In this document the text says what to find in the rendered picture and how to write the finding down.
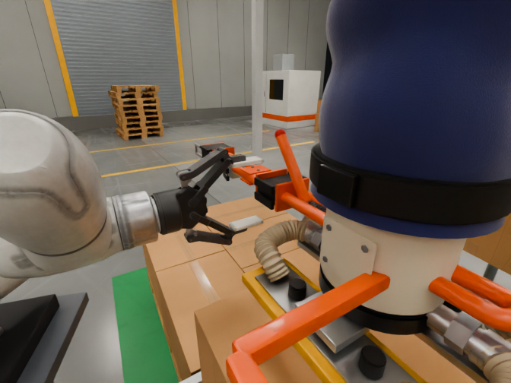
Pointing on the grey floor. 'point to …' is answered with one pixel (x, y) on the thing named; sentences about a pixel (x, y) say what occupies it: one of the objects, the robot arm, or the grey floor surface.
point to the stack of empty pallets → (142, 109)
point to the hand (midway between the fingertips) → (255, 191)
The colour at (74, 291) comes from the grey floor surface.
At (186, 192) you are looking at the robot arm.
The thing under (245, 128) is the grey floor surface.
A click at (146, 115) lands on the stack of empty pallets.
